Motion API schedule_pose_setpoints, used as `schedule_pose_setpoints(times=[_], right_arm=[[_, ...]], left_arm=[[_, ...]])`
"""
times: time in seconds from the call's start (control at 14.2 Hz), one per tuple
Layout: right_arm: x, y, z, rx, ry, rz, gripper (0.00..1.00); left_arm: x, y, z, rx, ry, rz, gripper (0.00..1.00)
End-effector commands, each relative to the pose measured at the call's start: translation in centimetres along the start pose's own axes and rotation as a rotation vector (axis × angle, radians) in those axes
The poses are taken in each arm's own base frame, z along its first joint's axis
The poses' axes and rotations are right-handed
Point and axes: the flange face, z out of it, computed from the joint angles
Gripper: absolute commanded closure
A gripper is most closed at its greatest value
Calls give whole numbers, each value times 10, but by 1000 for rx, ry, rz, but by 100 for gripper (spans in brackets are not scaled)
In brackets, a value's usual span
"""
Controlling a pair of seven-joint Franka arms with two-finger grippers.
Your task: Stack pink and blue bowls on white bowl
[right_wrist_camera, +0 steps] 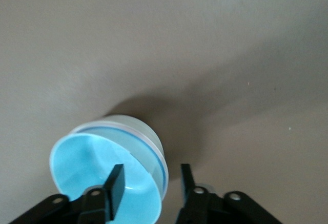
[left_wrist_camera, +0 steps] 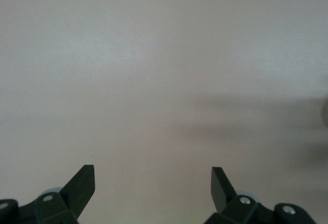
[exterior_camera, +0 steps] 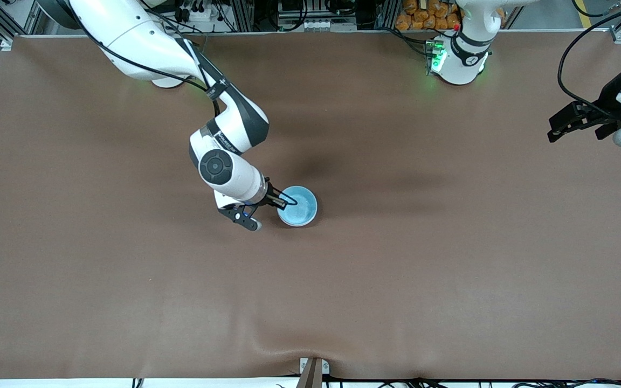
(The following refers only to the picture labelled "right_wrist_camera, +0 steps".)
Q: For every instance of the brown table mat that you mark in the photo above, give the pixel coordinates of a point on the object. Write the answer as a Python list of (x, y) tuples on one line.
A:
[(179, 42)]

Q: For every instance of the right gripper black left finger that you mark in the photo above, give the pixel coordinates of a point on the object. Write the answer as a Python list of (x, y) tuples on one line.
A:
[(116, 190)]

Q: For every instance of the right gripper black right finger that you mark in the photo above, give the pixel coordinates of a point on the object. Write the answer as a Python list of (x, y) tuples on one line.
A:
[(205, 208)]

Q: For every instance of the white bowl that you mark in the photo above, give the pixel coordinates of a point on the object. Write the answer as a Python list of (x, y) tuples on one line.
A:
[(146, 127)]

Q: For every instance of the light blue bowl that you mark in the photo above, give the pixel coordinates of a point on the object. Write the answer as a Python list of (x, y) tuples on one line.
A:
[(84, 162)]

